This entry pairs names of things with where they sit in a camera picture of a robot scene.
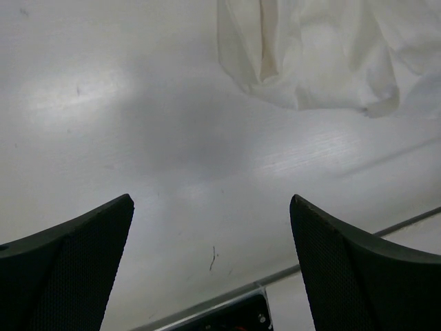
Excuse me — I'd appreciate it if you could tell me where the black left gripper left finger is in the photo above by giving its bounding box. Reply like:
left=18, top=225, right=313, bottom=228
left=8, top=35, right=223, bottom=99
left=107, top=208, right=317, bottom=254
left=1, top=194, right=134, bottom=330

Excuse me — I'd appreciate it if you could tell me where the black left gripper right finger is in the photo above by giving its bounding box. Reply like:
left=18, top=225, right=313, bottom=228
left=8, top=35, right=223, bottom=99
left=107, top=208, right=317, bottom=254
left=289, top=195, right=440, bottom=330

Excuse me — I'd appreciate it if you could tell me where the white pleated skirt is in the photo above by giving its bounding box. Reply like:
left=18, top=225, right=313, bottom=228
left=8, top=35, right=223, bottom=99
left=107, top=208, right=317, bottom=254
left=217, top=1, right=440, bottom=119

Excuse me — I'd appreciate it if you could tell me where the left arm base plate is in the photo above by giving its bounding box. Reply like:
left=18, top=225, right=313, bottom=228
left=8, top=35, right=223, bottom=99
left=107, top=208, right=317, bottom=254
left=136, top=287, right=274, bottom=330

